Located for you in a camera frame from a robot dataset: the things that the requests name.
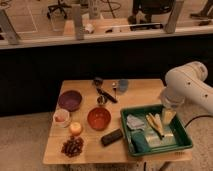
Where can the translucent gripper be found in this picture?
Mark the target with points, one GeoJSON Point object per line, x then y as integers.
{"type": "Point", "coordinates": [167, 115]}

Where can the grey towel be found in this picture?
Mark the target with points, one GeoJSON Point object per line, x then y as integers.
{"type": "Point", "coordinates": [135, 123]}

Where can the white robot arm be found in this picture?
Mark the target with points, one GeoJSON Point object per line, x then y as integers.
{"type": "Point", "coordinates": [187, 82]}

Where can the blue plastic cup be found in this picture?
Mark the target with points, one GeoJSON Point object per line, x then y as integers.
{"type": "Point", "coordinates": [123, 85]}

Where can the small metal cup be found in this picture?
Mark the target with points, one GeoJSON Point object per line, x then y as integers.
{"type": "Point", "coordinates": [101, 100]}

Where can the banana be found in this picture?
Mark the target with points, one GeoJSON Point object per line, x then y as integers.
{"type": "Point", "coordinates": [156, 124]}

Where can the clear plastic sheet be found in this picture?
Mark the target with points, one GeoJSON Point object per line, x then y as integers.
{"type": "Point", "coordinates": [155, 140]}

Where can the green plastic tray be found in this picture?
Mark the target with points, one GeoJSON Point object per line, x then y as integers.
{"type": "Point", "coordinates": [183, 141]}

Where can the dark green cloth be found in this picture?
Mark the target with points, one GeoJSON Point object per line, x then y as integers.
{"type": "Point", "coordinates": [140, 143]}

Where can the metal spoon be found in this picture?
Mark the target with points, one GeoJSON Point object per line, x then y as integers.
{"type": "Point", "coordinates": [114, 87]}

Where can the dark brown rectangular block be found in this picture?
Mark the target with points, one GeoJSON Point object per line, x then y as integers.
{"type": "Point", "coordinates": [111, 137]}

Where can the orange bowl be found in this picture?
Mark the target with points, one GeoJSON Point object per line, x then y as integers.
{"type": "Point", "coordinates": [99, 118]}

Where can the small dark round object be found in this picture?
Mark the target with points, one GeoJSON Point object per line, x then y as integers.
{"type": "Point", "coordinates": [97, 81]}

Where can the apple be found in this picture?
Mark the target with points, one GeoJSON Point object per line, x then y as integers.
{"type": "Point", "coordinates": [75, 128]}

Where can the purple bowl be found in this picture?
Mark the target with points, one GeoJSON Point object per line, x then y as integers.
{"type": "Point", "coordinates": [70, 100]}

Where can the bunch of red grapes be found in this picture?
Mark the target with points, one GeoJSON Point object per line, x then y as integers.
{"type": "Point", "coordinates": [73, 146]}

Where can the office chair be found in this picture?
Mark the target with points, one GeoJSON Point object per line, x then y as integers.
{"type": "Point", "coordinates": [61, 6]}

